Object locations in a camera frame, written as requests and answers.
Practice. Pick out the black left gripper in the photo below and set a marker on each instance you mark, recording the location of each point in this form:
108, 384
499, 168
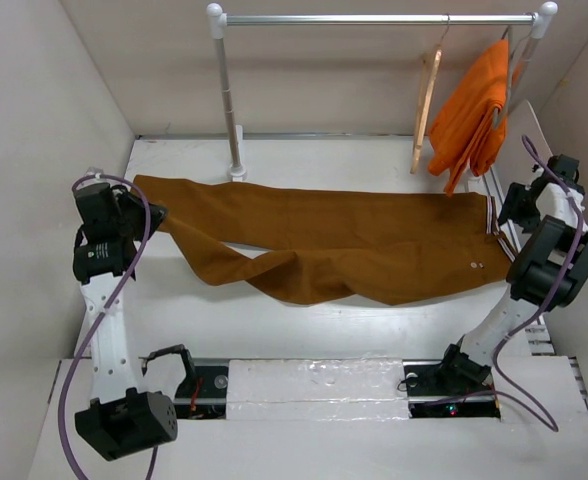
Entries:
125, 198

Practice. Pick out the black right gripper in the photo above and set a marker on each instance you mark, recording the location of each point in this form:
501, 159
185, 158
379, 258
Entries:
511, 209

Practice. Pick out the brown trousers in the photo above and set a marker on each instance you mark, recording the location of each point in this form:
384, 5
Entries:
312, 246

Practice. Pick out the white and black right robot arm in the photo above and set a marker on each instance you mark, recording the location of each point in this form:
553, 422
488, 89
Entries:
548, 272

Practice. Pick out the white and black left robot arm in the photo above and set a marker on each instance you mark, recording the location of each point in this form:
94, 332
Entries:
124, 415

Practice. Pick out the empty wooden hanger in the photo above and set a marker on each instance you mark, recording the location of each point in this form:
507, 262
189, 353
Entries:
430, 68

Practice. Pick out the orange hanging garment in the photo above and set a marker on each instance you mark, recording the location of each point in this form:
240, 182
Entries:
464, 135

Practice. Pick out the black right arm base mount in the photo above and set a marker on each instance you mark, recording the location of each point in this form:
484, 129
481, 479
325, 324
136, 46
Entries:
453, 387

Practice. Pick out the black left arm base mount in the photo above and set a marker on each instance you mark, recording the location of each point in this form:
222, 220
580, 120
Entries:
198, 388

